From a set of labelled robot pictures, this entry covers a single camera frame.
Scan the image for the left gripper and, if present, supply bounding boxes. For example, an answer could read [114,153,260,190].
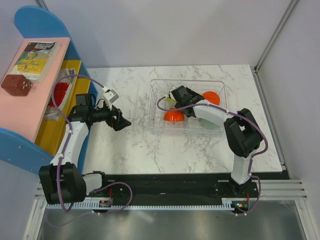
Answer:
[89,100,131,131]

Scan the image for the lime green bowl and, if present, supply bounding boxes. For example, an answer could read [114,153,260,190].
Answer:
[165,97,176,103]

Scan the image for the orange bowl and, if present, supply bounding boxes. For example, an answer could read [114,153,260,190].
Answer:
[202,91,221,106]
[163,107,185,122]

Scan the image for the pale green ceramic bowl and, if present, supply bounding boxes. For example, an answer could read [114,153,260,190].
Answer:
[199,118,220,129]

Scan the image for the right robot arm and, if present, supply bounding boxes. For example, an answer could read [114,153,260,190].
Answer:
[169,85,264,197]

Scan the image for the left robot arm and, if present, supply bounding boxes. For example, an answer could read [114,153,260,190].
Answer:
[38,90,131,205]

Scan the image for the red white book on shelf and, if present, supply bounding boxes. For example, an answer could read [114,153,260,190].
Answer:
[54,82,73,110]

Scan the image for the grey patterned cloth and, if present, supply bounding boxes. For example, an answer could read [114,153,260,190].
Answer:
[63,68,76,84]

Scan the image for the blue pink yellow shelf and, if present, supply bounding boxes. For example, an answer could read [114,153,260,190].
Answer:
[0,5,100,179]

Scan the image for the paperback book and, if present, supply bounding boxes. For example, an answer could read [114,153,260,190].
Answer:
[9,41,61,84]

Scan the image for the dark red box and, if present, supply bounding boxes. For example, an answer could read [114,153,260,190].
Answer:
[1,74,33,97]

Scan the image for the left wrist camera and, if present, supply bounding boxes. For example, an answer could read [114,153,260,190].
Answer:
[103,89,119,110]

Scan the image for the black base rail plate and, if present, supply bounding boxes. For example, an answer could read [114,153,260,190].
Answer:
[90,173,258,206]

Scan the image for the white cable duct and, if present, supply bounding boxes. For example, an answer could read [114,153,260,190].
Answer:
[46,198,238,211]

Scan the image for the aluminium frame post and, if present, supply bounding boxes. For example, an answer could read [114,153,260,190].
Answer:
[252,0,300,74]

